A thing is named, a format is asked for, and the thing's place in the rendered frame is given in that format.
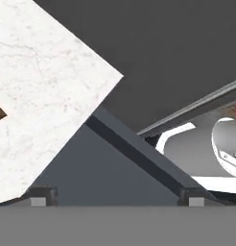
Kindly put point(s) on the white round object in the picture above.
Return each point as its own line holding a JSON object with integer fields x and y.
{"x": 223, "y": 160}

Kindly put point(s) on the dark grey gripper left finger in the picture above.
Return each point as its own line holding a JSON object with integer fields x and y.
{"x": 43, "y": 193}

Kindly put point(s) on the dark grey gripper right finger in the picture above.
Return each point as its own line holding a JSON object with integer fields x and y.
{"x": 189, "y": 193}

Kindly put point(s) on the dark grey cupboard front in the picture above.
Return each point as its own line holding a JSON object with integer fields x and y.
{"x": 116, "y": 173}

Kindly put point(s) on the silver metal rail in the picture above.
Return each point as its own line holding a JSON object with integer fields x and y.
{"x": 190, "y": 107}

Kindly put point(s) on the white angled strip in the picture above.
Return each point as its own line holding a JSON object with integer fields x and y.
{"x": 169, "y": 133}

